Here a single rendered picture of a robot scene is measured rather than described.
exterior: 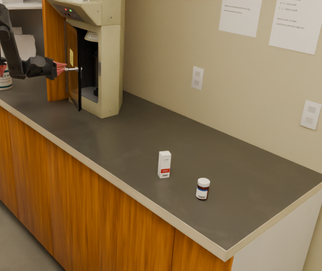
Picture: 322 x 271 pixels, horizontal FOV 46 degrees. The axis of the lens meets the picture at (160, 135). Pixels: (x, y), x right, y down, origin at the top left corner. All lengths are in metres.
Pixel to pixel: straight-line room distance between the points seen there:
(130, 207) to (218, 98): 0.77
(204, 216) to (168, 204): 0.13
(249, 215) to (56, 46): 1.39
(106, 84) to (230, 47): 0.64
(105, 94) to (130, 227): 0.73
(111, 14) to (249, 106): 0.79
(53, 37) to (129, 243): 1.17
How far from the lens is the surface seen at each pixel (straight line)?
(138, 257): 1.59
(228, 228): 1.25
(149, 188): 1.39
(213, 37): 1.92
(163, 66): 2.18
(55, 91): 2.23
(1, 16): 1.47
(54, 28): 2.15
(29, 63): 1.78
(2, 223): 2.86
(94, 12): 1.82
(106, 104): 1.97
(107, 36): 1.88
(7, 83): 2.46
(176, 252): 1.38
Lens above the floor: 1.68
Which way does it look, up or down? 24 degrees down
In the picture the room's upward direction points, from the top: 4 degrees clockwise
